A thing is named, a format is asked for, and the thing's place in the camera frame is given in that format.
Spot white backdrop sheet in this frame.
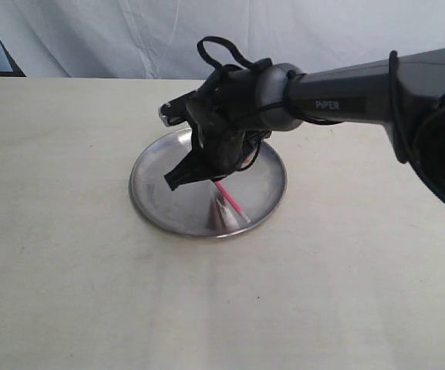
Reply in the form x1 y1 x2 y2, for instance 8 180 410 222
0 1 445 79

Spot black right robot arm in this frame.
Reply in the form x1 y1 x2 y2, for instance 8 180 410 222
159 36 445 204

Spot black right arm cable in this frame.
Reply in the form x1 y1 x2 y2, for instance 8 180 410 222
196 35 273 74

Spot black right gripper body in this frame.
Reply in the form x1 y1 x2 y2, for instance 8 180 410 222
164 69 268 190

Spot pink and white stick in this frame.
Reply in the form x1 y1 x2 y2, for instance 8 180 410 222
214 182 251 223

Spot round stainless steel plate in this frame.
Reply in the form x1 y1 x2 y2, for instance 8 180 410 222
129 128 287 238

